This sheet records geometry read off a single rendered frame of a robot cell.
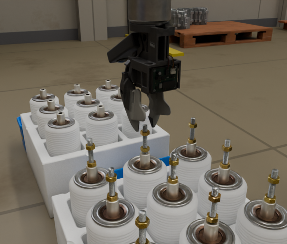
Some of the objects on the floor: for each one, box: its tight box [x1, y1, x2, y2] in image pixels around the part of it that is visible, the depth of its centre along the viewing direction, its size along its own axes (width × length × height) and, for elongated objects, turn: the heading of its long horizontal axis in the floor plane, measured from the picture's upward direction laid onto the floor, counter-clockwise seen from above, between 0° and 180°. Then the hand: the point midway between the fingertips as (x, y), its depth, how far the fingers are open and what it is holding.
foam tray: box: [20, 107, 169, 218], centre depth 112 cm, size 39×39×18 cm
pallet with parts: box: [167, 7, 273, 48], centre depth 363 cm, size 114×79×32 cm
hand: (143, 121), depth 67 cm, fingers open, 3 cm apart
